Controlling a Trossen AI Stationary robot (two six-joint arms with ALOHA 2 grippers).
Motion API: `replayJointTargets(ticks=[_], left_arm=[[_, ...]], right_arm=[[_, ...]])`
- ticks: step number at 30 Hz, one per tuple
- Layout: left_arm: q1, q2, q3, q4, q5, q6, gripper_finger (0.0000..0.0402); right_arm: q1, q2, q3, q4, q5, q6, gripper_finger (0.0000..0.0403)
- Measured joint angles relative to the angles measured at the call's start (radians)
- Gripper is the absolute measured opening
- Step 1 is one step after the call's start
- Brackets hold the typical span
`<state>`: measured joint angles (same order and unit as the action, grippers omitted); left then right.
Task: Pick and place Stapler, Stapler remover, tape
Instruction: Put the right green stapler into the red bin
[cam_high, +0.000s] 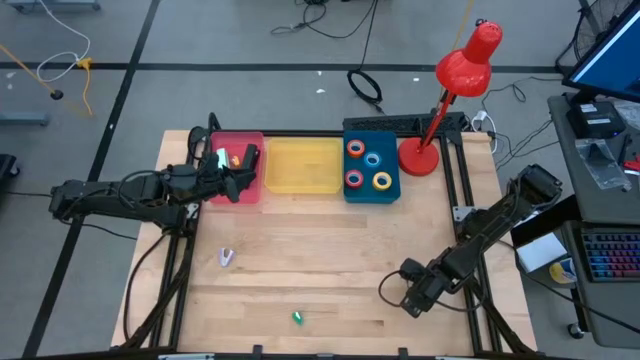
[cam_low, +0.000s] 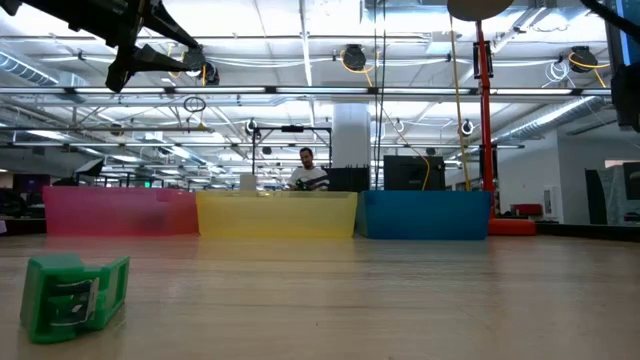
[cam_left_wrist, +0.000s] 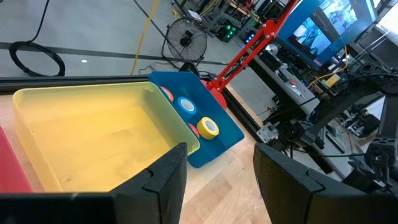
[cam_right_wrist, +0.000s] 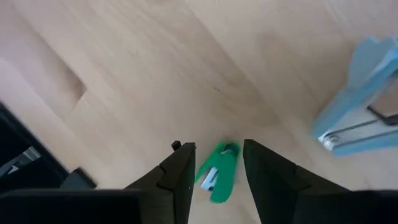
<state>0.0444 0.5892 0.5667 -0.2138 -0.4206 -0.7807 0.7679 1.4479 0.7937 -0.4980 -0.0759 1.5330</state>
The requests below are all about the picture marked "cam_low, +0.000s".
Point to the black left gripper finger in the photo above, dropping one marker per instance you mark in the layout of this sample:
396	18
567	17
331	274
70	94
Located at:
155	59
165	22

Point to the green mini stapler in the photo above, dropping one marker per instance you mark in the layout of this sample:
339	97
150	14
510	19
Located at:
60	280

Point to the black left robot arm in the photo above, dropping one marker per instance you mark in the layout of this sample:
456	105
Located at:
75	12

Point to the pink plastic bin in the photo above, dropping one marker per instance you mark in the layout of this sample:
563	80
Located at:
120	212

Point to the person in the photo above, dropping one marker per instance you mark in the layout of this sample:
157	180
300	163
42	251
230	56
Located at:
310	175

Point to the yellow plastic bin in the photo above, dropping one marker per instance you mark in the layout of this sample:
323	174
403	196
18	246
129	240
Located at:
275	215

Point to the black equipment case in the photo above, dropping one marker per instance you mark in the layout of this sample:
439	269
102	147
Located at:
412	172
347	180

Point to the blue plastic bin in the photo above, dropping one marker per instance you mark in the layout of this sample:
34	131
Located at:
425	215

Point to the red desk lamp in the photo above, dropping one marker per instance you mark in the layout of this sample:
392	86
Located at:
486	150

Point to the black computer monitor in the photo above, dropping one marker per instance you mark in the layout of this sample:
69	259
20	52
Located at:
611	45

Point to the black background rig frame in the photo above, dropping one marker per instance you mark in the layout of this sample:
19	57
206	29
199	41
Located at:
292	128

